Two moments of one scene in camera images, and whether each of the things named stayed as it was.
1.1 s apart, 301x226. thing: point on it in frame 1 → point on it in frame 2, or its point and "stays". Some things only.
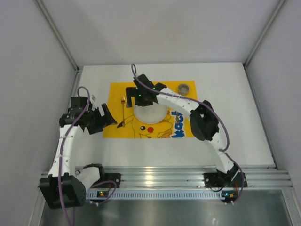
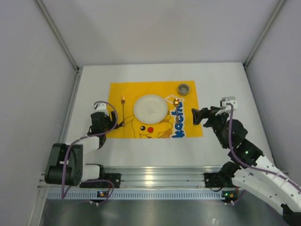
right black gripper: (129, 92) → (207, 116)
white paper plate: (154, 114) stays
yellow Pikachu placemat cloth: (176, 124) stays
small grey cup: (183, 89) stays
